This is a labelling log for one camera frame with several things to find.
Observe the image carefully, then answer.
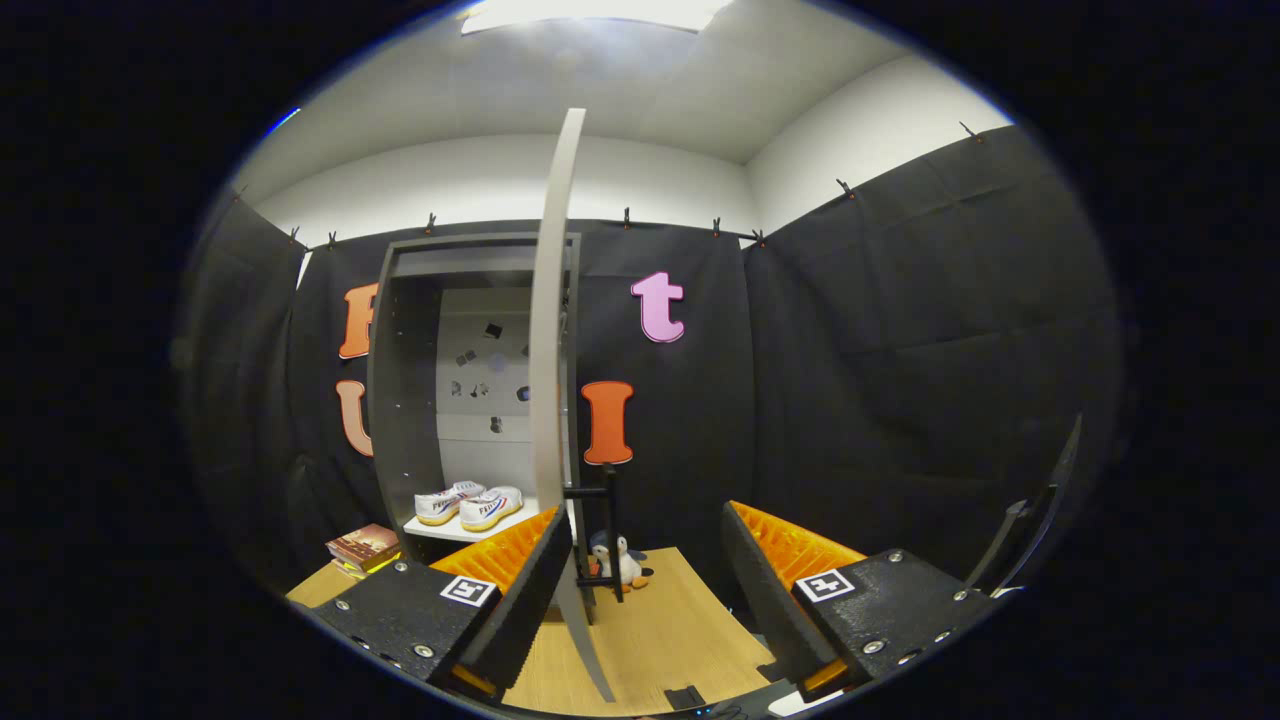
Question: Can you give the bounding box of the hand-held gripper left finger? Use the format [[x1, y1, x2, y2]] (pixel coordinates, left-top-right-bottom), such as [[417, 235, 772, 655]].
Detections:
[[310, 505, 576, 706]]

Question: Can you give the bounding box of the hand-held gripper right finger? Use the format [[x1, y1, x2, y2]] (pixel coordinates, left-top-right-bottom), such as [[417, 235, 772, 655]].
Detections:
[[723, 502, 1001, 703]]

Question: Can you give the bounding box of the white striped canvas shoe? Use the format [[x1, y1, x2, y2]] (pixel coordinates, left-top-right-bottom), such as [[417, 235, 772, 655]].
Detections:
[[414, 481, 486, 527], [459, 486, 524, 533]]

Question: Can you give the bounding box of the black door handle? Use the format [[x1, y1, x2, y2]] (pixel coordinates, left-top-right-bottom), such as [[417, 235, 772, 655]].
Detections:
[[562, 465, 626, 604]]

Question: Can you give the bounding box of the grey shoe cabinet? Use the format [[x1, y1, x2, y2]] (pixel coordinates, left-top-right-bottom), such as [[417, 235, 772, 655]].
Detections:
[[367, 233, 583, 549]]

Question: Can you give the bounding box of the penguin plush toy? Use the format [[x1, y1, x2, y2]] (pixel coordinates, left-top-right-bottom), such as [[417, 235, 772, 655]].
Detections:
[[588, 530, 654, 591]]

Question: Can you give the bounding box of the brown cover book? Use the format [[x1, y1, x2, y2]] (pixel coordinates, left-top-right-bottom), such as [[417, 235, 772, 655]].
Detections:
[[326, 523, 401, 571]]

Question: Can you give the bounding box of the yellow book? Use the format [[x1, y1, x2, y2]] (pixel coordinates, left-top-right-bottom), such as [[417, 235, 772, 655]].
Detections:
[[333, 552, 403, 583]]

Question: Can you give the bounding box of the black backdrop cloth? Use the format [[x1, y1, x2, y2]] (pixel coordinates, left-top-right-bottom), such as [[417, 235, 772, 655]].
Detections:
[[180, 125, 1121, 621]]

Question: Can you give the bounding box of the row of black clips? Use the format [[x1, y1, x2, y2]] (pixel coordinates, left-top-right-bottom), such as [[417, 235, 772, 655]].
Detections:
[[235, 120, 981, 251]]

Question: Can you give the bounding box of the wide ceiling light panel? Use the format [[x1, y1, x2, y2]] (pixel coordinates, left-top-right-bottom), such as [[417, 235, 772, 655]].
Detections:
[[460, 0, 736, 36]]

